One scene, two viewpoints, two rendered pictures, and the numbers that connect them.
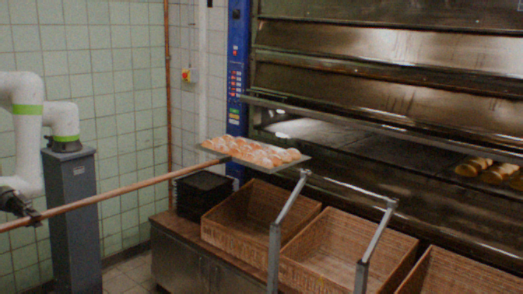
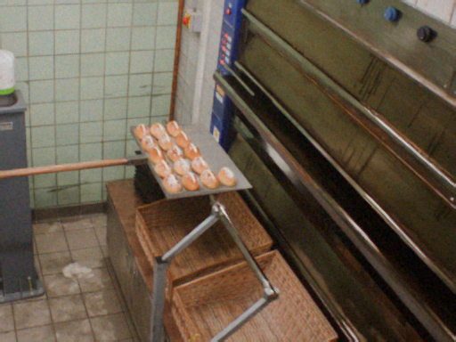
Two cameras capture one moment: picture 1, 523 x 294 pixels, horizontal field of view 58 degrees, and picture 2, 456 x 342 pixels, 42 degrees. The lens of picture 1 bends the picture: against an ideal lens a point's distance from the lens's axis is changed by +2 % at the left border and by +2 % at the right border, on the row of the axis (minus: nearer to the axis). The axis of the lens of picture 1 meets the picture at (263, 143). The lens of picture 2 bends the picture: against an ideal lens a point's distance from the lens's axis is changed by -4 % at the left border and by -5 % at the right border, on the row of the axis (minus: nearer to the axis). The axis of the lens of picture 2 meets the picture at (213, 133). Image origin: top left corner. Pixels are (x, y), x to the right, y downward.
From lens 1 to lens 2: 121 cm
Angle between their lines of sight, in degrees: 25
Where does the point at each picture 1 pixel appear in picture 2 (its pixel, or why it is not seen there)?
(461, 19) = (430, 75)
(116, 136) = (103, 77)
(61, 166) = not seen: outside the picture
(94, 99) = (81, 33)
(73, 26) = not seen: outside the picture
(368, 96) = (332, 132)
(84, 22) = not seen: outside the picture
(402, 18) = (378, 41)
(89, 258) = (17, 214)
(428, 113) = (377, 186)
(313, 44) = (293, 35)
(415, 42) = (384, 81)
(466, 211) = (389, 329)
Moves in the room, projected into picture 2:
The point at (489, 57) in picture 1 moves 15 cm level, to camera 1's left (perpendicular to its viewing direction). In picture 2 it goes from (443, 144) to (394, 128)
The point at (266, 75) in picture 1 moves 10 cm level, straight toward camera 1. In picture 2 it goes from (254, 52) to (244, 58)
